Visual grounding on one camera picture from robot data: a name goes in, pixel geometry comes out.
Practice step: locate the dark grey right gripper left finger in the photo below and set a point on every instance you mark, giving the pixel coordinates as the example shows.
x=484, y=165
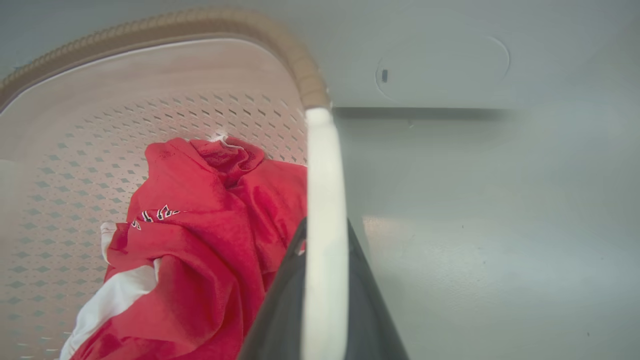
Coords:
x=280, y=315

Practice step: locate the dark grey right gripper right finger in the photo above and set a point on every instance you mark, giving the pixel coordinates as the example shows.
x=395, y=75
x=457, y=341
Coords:
x=367, y=315

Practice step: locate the white perforated laundry basket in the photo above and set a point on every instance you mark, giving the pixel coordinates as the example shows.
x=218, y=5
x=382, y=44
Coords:
x=320, y=210

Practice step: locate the red and white garment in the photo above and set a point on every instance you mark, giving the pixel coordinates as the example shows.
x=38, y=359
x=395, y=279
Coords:
x=200, y=240

